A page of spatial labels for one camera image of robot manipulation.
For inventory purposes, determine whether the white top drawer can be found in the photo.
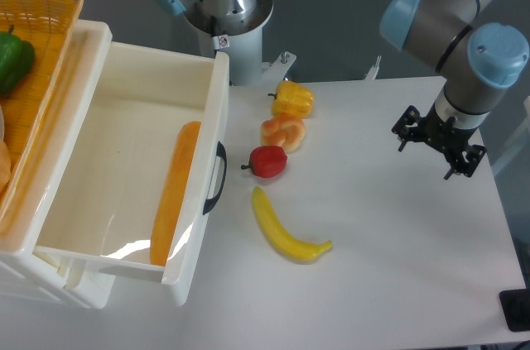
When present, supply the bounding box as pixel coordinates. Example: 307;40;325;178
36;42;229;309

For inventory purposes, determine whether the yellow toy bell pepper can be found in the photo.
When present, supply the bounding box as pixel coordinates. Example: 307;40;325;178
268;80;315;118

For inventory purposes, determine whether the black device at table edge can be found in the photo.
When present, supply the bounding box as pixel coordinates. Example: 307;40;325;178
499;289;530;332

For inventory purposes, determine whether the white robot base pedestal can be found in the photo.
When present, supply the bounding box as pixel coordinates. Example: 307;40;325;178
154;0;296;86

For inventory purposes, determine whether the orange toy pretzel bread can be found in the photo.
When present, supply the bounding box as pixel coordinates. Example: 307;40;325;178
260;114;306;153

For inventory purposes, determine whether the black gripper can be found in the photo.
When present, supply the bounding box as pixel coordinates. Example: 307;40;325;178
392;105;486;180

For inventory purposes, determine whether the green toy bell pepper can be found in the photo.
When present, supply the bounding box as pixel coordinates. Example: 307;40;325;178
1;25;36;95

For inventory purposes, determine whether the orange plastic basket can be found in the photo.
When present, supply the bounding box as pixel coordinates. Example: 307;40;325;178
1;0;84;234

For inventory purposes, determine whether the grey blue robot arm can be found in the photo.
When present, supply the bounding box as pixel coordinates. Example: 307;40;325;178
379;0;529;177

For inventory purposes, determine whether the yellow toy banana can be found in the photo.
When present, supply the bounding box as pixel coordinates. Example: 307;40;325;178
251;186;333;263

